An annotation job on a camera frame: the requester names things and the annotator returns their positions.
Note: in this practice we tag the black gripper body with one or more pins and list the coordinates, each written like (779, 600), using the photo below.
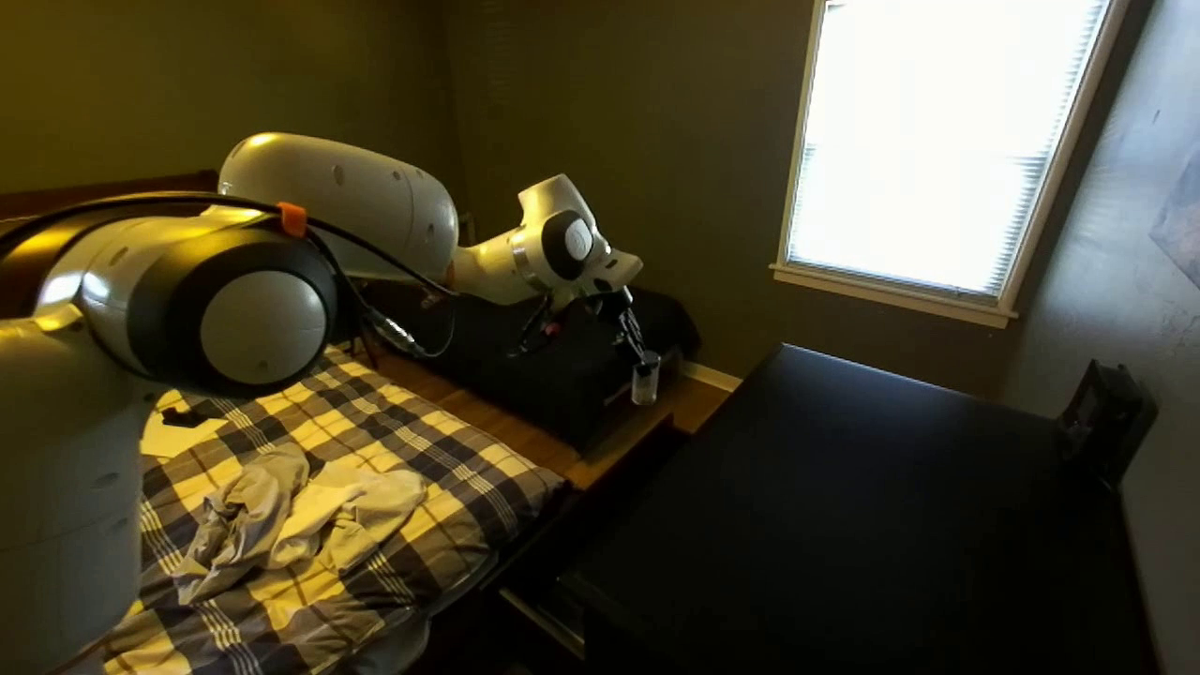
(622, 326)

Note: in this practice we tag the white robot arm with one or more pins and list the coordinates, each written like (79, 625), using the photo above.
(338, 188)

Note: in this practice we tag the white baseboard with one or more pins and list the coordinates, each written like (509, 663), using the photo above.
(711, 376)

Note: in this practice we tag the plaid cloth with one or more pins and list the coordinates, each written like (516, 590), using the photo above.
(416, 463)

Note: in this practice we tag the black desk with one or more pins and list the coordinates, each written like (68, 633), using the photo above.
(849, 525)

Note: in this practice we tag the bright white-framed window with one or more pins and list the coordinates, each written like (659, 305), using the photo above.
(924, 136)

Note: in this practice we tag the crumpled grey white cloth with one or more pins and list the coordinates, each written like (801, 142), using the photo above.
(314, 510)

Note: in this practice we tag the small black box-shaped object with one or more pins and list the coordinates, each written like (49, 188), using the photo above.
(1109, 417)

